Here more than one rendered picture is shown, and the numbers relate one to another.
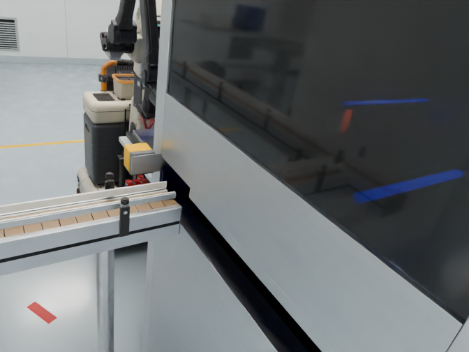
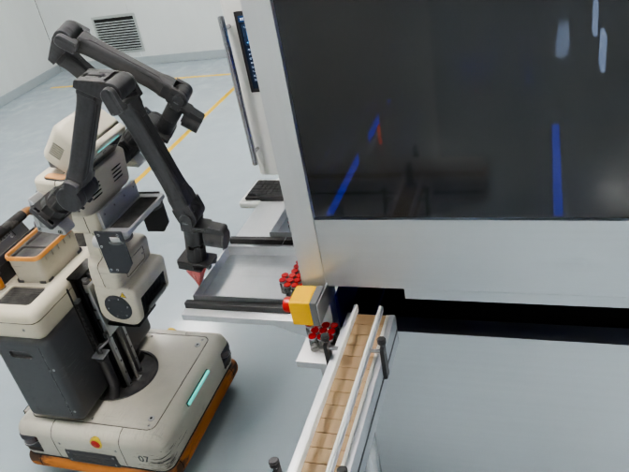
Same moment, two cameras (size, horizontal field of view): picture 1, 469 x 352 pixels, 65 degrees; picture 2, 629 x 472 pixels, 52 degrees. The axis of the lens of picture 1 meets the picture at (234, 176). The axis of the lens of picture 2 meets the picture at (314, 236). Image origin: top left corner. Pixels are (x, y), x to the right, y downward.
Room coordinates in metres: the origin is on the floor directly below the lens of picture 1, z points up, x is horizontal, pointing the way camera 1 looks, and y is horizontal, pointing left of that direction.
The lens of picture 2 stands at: (-0.15, 0.92, 1.97)
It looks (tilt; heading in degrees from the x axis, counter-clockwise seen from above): 31 degrees down; 329
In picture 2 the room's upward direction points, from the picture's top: 11 degrees counter-clockwise
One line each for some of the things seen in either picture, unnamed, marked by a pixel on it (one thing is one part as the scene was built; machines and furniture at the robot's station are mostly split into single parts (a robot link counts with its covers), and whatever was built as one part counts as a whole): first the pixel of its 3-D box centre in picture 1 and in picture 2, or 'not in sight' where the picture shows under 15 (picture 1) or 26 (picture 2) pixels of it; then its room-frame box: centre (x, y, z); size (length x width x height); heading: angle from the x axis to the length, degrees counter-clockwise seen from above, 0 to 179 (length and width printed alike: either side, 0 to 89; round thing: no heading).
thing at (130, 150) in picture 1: (138, 158); (307, 305); (1.00, 0.29, 0.99); 0.08 x 0.07 x 0.07; 37
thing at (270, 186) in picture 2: not in sight; (297, 189); (1.84, -0.23, 0.82); 0.40 x 0.14 x 0.02; 35
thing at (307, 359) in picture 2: not in sight; (329, 348); (0.95, 0.28, 0.87); 0.14 x 0.13 x 0.02; 37
